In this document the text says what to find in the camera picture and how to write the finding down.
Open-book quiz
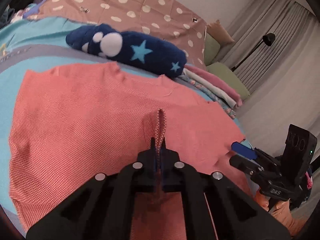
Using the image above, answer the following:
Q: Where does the right forearm peach sleeve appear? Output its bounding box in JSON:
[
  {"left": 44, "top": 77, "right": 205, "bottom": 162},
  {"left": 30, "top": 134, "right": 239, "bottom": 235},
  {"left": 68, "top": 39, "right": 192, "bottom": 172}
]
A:
[{"left": 271, "top": 201, "right": 306, "bottom": 237}]

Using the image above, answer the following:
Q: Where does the right hand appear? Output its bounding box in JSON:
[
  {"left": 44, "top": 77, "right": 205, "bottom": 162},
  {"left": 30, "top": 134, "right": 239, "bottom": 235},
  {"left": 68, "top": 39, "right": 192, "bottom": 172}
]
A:
[{"left": 254, "top": 190, "right": 271, "bottom": 212}]

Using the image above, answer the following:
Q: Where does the floral folded garment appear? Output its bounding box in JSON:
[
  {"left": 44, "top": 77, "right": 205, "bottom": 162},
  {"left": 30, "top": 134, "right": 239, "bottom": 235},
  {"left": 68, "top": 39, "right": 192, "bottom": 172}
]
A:
[{"left": 178, "top": 74, "right": 236, "bottom": 119}]

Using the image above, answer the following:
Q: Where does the white folded garment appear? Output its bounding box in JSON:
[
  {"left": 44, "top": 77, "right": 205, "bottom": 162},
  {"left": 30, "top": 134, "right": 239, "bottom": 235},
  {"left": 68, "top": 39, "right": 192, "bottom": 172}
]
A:
[{"left": 183, "top": 68, "right": 238, "bottom": 108}]

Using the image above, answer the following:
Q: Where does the pink folded garment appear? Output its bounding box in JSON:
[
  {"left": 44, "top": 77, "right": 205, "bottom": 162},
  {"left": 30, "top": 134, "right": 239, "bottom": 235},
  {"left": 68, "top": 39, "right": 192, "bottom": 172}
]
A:
[{"left": 184, "top": 64, "right": 242, "bottom": 107}]

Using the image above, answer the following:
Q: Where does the green pillow front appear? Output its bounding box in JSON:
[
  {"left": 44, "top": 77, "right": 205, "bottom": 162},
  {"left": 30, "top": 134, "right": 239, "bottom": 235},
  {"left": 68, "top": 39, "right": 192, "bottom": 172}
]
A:
[{"left": 207, "top": 62, "right": 250, "bottom": 101}]

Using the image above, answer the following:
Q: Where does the green pillow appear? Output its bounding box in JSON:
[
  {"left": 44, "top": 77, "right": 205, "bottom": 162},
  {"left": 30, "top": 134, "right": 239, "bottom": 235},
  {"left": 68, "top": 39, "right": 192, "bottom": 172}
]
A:
[
  {"left": 203, "top": 33, "right": 220, "bottom": 66},
  {"left": 207, "top": 62, "right": 250, "bottom": 101}
]

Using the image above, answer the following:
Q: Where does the grey pleated curtain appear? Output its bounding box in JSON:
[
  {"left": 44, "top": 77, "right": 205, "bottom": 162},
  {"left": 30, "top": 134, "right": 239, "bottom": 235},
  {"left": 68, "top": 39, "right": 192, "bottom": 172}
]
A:
[{"left": 217, "top": 0, "right": 319, "bottom": 156}]

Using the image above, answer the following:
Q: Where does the green pillow back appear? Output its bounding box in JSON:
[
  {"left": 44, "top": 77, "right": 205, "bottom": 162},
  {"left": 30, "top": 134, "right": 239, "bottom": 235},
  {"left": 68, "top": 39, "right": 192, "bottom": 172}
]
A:
[{"left": 203, "top": 33, "right": 220, "bottom": 66}]

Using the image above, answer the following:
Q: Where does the black floor lamp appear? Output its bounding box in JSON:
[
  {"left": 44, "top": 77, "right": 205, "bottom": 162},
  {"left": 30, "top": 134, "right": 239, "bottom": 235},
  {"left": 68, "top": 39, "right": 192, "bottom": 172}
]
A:
[{"left": 231, "top": 33, "right": 276, "bottom": 72}]

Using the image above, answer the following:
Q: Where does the tan brown pillow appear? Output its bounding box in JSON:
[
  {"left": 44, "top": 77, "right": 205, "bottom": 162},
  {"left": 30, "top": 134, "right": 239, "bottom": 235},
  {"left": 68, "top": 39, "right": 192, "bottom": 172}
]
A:
[{"left": 207, "top": 20, "right": 235, "bottom": 47}]

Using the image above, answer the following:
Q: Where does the navy star fleece blanket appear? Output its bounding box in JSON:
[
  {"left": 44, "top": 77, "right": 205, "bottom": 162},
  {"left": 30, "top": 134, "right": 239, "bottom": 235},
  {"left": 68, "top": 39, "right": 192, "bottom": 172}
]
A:
[{"left": 66, "top": 24, "right": 187, "bottom": 78}]

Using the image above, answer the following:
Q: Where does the brown polka dot blanket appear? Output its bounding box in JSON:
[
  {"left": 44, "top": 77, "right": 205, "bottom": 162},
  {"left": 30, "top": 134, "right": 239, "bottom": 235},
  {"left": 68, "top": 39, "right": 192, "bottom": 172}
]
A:
[{"left": 28, "top": 0, "right": 207, "bottom": 69}]

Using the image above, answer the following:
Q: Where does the black tracking camera box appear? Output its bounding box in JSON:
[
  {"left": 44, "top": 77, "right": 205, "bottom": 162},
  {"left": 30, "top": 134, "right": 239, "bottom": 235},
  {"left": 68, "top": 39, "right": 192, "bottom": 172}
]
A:
[{"left": 280, "top": 124, "right": 317, "bottom": 191}]

